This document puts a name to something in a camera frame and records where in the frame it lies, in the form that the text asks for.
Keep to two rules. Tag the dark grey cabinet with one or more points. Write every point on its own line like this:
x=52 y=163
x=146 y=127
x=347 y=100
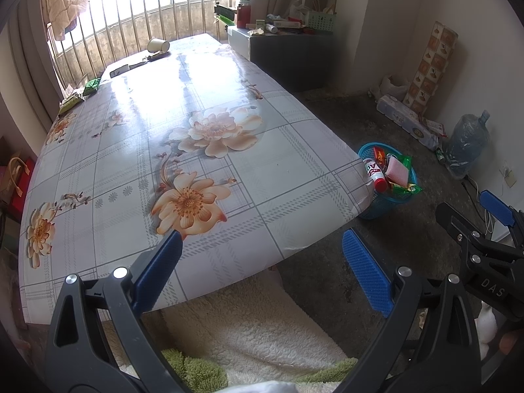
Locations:
x=290 y=61

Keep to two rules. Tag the metal window bars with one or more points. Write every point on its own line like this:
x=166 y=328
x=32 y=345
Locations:
x=163 y=12

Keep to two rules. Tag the yellow green small packet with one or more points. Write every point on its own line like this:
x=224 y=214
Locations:
x=70 y=103

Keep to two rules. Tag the red gift bag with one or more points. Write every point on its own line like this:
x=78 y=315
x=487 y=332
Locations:
x=22 y=202

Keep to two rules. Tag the crumpled white floor bag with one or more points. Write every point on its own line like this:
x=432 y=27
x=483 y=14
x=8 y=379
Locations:
x=393 y=86

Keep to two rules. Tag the green snack bag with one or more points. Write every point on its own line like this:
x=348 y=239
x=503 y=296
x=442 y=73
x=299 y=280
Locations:
x=411 y=189

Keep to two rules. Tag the wall socket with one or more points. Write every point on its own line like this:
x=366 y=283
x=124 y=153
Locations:
x=509 y=177

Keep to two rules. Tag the white water dispenser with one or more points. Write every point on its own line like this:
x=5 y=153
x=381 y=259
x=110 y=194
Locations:
x=501 y=233

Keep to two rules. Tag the green plastic storage basket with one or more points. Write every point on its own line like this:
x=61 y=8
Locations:
x=321 y=20

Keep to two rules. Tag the paper cup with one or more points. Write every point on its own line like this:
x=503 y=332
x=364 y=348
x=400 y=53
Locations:
x=157 y=45

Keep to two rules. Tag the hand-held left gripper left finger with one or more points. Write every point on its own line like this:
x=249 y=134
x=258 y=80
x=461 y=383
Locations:
x=159 y=270

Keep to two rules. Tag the white box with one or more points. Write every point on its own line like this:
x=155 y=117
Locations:
x=239 y=43

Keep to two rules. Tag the red snack wrapper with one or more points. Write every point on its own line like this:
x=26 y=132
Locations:
x=380 y=155

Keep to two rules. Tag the green plush cloth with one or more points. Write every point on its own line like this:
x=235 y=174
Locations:
x=196 y=370

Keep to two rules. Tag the blue water jug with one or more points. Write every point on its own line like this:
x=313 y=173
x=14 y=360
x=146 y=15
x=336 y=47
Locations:
x=466 y=143

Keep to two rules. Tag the patterned wallpaper roll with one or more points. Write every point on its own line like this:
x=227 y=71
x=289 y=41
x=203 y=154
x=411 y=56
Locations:
x=434 y=65

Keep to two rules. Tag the white pill bottle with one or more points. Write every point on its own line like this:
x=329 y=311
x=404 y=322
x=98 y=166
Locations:
x=271 y=28

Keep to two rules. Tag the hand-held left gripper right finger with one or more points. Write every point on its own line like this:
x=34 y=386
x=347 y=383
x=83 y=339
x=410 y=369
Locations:
x=368 y=270

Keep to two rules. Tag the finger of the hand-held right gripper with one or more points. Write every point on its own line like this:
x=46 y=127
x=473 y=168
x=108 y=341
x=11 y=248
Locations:
x=497 y=208
x=458 y=231

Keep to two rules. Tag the green can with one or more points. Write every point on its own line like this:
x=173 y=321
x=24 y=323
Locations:
x=440 y=155

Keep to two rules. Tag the toilet paper pack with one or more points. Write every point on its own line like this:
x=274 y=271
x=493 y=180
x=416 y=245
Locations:
x=403 y=114

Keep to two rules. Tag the red thermos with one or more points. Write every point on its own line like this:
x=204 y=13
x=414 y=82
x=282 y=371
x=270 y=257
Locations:
x=243 y=14

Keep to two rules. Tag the green plastic tray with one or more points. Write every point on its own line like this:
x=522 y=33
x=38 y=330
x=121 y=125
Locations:
x=224 y=19

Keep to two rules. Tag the white plastic bag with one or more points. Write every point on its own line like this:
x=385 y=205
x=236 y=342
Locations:
x=301 y=6

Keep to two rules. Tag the blue plastic basket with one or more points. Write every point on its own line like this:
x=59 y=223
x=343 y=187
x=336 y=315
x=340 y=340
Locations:
x=385 y=208

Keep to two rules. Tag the white long carton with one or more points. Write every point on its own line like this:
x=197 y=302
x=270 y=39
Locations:
x=294 y=24

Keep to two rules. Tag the bright green small packet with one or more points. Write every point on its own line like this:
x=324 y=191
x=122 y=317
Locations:
x=92 y=86

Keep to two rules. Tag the floral tablecloth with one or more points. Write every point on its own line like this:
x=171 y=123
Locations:
x=245 y=172

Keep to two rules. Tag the printed paper leaflet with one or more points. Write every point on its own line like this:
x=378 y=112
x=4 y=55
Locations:
x=434 y=125

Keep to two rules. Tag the white bottle red cap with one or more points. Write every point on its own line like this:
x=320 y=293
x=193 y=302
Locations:
x=374 y=172

